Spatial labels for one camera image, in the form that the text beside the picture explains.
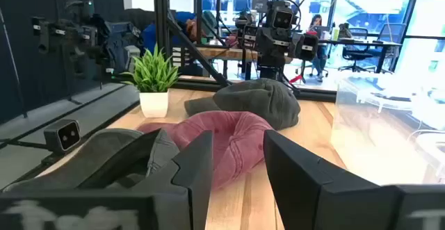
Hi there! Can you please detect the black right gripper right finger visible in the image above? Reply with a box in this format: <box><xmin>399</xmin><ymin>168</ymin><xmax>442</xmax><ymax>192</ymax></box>
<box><xmin>262</xmin><ymin>129</ymin><xmax>445</xmax><ymax>230</ymax></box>

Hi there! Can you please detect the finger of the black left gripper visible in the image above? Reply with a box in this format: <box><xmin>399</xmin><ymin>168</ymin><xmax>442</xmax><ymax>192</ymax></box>
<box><xmin>295</xmin><ymin>33</ymin><xmax>320</xmax><ymax>62</ymax></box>
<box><xmin>243</xmin><ymin>24</ymin><xmax>259</xmax><ymax>49</ymax></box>

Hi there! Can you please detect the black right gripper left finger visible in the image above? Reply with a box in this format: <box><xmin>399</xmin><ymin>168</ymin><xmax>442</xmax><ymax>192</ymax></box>
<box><xmin>0</xmin><ymin>130</ymin><xmax>214</xmax><ymax>230</ymax></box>

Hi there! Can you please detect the olive grey baseball cap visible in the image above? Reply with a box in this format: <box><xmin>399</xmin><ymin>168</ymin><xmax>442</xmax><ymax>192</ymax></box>
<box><xmin>184</xmin><ymin>77</ymin><xmax>302</xmax><ymax>131</ymax></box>

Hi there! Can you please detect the dark grey baseball cap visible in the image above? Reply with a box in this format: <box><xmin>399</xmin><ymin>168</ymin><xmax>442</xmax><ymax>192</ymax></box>
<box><xmin>1</xmin><ymin>128</ymin><xmax>181</xmax><ymax>193</ymax></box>

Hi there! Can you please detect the seated person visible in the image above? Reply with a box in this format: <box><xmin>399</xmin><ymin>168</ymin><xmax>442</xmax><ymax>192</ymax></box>
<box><xmin>307</xmin><ymin>13</ymin><xmax>330</xmax><ymax>82</ymax></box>

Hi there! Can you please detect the wooden table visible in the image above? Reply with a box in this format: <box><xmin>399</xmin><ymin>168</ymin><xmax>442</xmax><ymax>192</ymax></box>
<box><xmin>195</xmin><ymin>47</ymin><xmax>261</xmax><ymax>81</ymax></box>

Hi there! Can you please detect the dark display sign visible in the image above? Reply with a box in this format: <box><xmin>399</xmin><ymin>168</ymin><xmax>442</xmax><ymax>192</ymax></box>
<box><xmin>251</xmin><ymin>0</ymin><xmax>270</xmax><ymax>14</ymax></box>

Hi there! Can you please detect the black office chair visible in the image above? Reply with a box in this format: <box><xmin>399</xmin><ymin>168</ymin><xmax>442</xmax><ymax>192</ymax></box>
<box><xmin>367</xmin><ymin>22</ymin><xmax>407</xmax><ymax>74</ymax></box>
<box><xmin>337</xmin><ymin>27</ymin><xmax>377</xmax><ymax>73</ymax></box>

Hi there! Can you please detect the black office desk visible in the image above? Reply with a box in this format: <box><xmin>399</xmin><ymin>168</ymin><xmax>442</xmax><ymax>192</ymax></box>
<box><xmin>318</xmin><ymin>38</ymin><xmax>403</xmax><ymax>74</ymax></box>

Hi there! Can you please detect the clear plastic bin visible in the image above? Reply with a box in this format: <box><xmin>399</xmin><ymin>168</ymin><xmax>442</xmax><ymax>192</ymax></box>
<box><xmin>330</xmin><ymin>71</ymin><xmax>445</xmax><ymax>186</ymax></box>

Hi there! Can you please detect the person bent over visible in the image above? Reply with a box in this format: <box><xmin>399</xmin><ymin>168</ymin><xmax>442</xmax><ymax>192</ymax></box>
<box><xmin>141</xmin><ymin>10</ymin><xmax>207</xmax><ymax>56</ymax></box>

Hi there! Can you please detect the green artificial plant white pot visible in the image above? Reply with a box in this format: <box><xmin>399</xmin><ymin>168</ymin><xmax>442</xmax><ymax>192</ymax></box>
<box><xmin>121</xmin><ymin>43</ymin><xmax>182</xmax><ymax>119</ymax></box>

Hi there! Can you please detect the black robotic device with labels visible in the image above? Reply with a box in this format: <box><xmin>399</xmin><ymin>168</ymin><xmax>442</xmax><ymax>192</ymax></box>
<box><xmin>30</xmin><ymin>0</ymin><xmax>107</xmax><ymax>80</ymax></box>

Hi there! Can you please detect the black cable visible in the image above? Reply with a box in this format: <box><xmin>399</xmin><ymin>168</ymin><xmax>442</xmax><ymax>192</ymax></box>
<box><xmin>276</xmin><ymin>0</ymin><xmax>316</xmax><ymax>33</ymax></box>

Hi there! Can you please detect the black diagonal frame brace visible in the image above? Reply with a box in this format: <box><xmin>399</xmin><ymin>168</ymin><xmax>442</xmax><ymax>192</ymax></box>
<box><xmin>166</xmin><ymin>13</ymin><xmax>232</xmax><ymax>88</ymax></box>

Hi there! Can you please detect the black frame post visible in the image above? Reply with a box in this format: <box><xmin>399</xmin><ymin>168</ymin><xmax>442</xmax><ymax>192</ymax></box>
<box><xmin>152</xmin><ymin>0</ymin><xmax>172</xmax><ymax>59</ymax></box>

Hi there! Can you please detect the small black table camera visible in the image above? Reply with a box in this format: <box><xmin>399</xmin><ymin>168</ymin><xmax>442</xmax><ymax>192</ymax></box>
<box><xmin>42</xmin><ymin>119</ymin><xmax>82</xmax><ymax>155</ymax></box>

